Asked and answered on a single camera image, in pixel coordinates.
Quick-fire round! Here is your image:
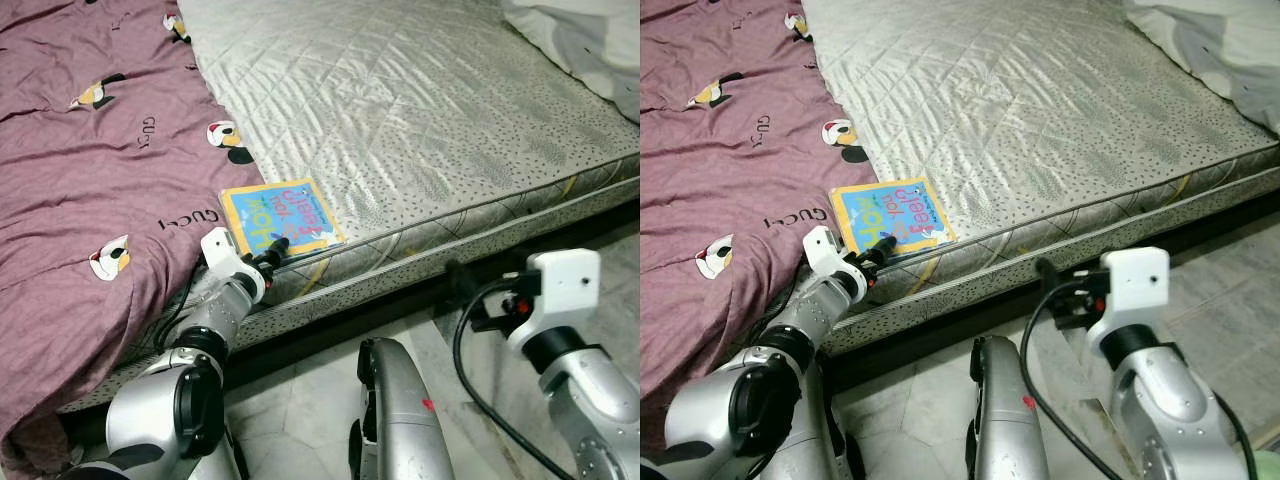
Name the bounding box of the colourful children's book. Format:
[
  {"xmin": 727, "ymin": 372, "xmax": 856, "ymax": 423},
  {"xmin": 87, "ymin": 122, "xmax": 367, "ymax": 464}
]
[
  {"xmin": 828, "ymin": 178, "xmax": 956, "ymax": 259},
  {"xmin": 218, "ymin": 178, "xmax": 346, "ymax": 263}
]

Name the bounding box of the silver right robot leg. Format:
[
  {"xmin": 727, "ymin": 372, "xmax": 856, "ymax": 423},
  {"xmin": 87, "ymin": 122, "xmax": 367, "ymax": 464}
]
[
  {"xmin": 968, "ymin": 335, "xmax": 1051, "ymax": 480},
  {"xmin": 355, "ymin": 338, "xmax": 456, "ymax": 480}
]

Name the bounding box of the white quilted mattress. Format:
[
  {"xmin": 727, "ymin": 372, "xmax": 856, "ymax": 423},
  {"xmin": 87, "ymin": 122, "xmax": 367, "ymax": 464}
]
[
  {"xmin": 175, "ymin": 0, "xmax": 641, "ymax": 346},
  {"xmin": 800, "ymin": 0, "xmax": 1280, "ymax": 356}
]

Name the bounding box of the purple printed bedsheet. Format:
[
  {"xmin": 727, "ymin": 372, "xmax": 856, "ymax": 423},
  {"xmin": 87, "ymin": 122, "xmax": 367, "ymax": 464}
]
[
  {"xmin": 0, "ymin": 0, "xmax": 276, "ymax": 471},
  {"xmin": 640, "ymin": 0, "xmax": 881, "ymax": 451}
]

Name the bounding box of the white pillow with green print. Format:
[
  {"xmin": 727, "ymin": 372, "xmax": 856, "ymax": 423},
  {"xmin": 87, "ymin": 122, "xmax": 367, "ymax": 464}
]
[
  {"xmin": 1125, "ymin": 0, "xmax": 1280, "ymax": 136},
  {"xmin": 500, "ymin": 0, "xmax": 641, "ymax": 123}
]

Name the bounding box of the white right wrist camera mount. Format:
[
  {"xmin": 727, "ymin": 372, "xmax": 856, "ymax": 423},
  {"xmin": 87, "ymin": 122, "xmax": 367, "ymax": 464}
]
[
  {"xmin": 505, "ymin": 250, "xmax": 603, "ymax": 351},
  {"xmin": 1088, "ymin": 247, "xmax": 1171, "ymax": 346}
]

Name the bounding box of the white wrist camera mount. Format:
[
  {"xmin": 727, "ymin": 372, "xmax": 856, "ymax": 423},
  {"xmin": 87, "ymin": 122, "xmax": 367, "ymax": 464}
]
[
  {"xmin": 505, "ymin": 250, "xmax": 603, "ymax": 351},
  {"xmin": 1088, "ymin": 247, "xmax": 1171, "ymax": 346},
  {"xmin": 800, "ymin": 226, "xmax": 863, "ymax": 299},
  {"xmin": 200, "ymin": 228, "xmax": 263, "ymax": 299}
]

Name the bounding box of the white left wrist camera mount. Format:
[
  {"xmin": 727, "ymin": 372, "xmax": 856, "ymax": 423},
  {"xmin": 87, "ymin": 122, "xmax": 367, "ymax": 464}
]
[
  {"xmin": 800, "ymin": 226, "xmax": 863, "ymax": 299},
  {"xmin": 200, "ymin": 228, "xmax": 263, "ymax": 299}
]

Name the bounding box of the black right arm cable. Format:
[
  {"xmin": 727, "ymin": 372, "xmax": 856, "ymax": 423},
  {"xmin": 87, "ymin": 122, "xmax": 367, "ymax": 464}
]
[
  {"xmin": 453, "ymin": 278, "xmax": 561, "ymax": 480},
  {"xmin": 1018, "ymin": 280, "xmax": 1131, "ymax": 480}
]

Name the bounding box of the dark bed frame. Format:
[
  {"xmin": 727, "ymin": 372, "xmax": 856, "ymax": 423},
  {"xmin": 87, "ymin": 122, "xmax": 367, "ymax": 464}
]
[
  {"xmin": 820, "ymin": 195, "xmax": 1280, "ymax": 396},
  {"xmin": 55, "ymin": 198, "xmax": 641, "ymax": 421}
]

